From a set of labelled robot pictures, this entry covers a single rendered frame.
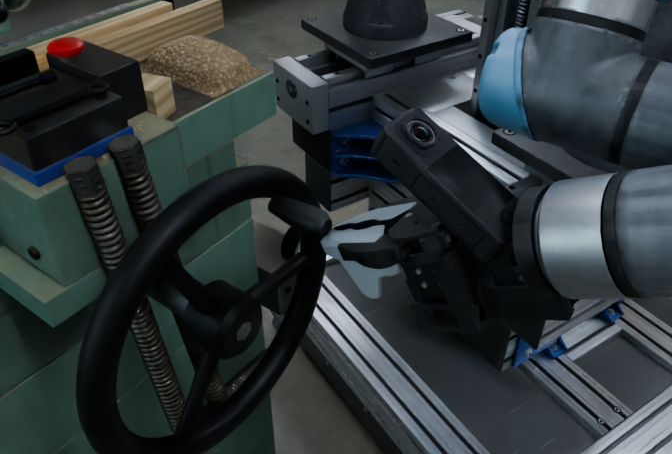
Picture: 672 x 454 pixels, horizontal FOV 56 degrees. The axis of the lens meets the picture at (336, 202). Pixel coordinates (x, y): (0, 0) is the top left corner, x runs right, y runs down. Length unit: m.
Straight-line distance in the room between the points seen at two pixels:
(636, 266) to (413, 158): 0.15
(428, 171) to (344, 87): 0.68
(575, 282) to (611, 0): 0.19
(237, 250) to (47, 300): 0.36
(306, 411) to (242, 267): 0.68
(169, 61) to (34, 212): 0.33
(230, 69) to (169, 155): 0.22
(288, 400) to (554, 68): 1.19
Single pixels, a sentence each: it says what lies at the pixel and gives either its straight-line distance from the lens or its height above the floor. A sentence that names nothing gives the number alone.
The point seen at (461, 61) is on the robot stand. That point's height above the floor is 0.74.
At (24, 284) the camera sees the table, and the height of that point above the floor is 0.87.
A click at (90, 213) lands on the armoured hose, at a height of 0.93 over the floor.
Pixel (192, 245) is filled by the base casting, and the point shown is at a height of 0.73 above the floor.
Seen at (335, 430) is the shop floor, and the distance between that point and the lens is 1.48.
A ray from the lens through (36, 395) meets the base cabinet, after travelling 0.75.
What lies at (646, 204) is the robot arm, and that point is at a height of 1.03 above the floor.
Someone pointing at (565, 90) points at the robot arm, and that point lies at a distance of 0.46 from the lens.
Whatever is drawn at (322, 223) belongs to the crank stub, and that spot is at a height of 0.91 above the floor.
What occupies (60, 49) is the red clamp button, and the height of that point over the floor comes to 1.02.
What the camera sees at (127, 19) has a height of 0.95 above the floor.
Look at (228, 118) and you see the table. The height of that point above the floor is 0.87.
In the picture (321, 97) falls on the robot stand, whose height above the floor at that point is 0.75.
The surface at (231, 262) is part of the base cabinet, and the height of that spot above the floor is 0.66.
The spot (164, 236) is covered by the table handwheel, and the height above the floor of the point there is 0.94.
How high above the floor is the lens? 1.23
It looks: 36 degrees down
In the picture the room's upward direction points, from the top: straight up
